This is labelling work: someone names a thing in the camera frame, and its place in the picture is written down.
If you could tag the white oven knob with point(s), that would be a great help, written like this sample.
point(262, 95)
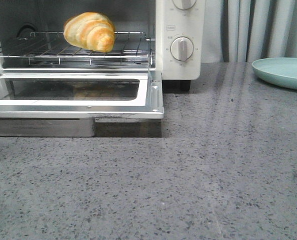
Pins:
point(182, 48)
point(184, 4)

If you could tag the upper white oven knob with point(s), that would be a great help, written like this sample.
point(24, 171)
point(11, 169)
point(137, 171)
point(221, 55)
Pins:
point(184, 4)

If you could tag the golden croissant bread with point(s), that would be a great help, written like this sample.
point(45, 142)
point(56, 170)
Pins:
point(90, 30)

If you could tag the metal wire oven rack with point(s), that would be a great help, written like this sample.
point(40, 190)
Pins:
point(132, 49)

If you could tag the grey pleated curtain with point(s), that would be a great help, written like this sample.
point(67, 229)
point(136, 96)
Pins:
point(255, 29)

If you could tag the glass oven door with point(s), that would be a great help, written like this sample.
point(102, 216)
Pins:
point(69, 102)

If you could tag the white Toshiba toaster oven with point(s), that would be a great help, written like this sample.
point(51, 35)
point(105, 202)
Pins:
point(160, 20)

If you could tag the light green plate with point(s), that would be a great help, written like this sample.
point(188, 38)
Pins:
point(279, 71)

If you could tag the lower white oven knob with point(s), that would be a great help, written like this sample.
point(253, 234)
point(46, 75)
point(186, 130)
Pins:
point(182, 48)

